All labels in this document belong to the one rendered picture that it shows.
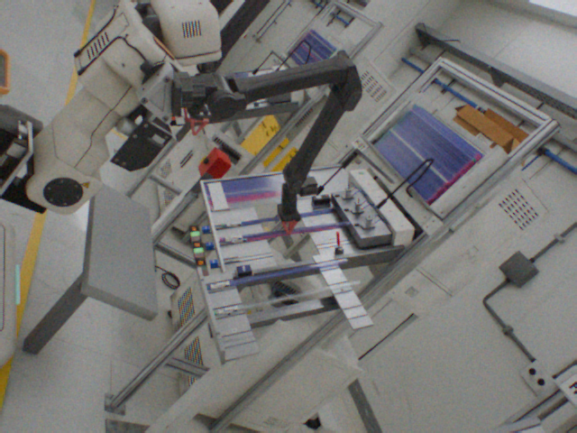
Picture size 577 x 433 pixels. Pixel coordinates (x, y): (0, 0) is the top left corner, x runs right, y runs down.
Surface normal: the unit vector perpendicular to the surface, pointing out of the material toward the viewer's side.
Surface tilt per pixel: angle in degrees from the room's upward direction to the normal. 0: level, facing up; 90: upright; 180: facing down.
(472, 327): 90
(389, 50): 90
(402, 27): 90
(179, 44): 90
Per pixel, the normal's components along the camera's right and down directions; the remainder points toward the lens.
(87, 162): 0.39, 0.63
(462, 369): -0.68, -0.47
